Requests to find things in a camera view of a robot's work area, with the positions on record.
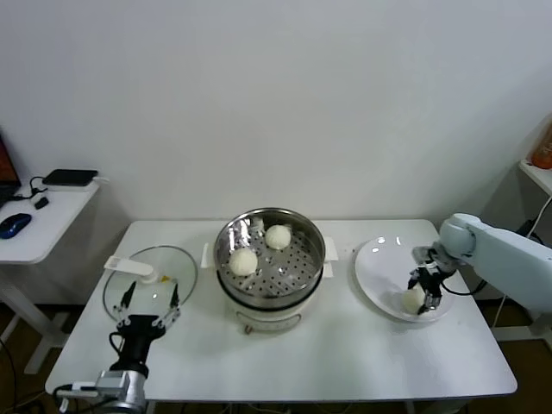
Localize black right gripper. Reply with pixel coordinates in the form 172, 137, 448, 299
406, 243, 460, 315

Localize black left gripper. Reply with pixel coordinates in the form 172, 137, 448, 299
110, 279, 182, 372

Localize white steamed baozi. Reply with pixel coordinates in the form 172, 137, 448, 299
228, 248, 259, 277
264, 223, 292, 250
398, 287, 428, 315

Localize stainless steel steamer basket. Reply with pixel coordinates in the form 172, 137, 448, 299
201, 207, 341, 303

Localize white round plate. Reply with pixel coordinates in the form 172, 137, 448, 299
353, 235, 456, 323

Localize white electric cooker pot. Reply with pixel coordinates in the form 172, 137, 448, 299
216, 271, 336, 336

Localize white side desk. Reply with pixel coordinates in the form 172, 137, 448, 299
0, 183, 109, 376

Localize black flat device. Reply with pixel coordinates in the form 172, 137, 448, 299
42, 168, 98, 187

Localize blue computer mouse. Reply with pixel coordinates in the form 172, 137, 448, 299
0, 212, 33, 240

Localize laptop with orange screen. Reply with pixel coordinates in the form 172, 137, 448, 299
0, 129, 22, 206

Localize glass lid white handle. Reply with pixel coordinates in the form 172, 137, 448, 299
102, 244, 198, 324

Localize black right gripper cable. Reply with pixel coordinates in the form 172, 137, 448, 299
443, 278, 475, 297

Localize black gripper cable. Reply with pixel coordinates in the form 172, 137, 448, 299
443, 278, 475, 297
108, 330, 127, 360

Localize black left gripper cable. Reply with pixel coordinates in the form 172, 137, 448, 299
108, 330, 127, 360

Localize black power adapter cable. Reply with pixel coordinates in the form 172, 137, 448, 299
514, 218, 545, 245

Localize black desk cable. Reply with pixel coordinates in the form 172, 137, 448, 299
10, 174, 48, 203

